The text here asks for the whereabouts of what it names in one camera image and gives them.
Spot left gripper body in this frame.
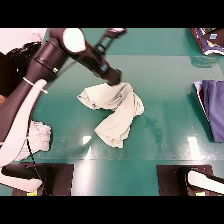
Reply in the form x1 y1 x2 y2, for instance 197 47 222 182
95 59 123 86

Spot pale green garment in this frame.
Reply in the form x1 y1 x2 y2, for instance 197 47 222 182
76 81 145 149

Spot grey garment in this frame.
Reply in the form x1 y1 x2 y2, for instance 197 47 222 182
13 120 53 163

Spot black garment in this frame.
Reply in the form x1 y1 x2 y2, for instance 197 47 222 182
0 41 43 98

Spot red garment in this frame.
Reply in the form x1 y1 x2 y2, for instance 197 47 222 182
198 81 210 116

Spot dark blue patterned garment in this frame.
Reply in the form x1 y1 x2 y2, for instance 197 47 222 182
190 28 224 57

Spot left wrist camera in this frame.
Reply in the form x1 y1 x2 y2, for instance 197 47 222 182
94 28 128 55

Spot black cable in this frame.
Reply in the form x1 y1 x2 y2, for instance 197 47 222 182
25 130 50 197

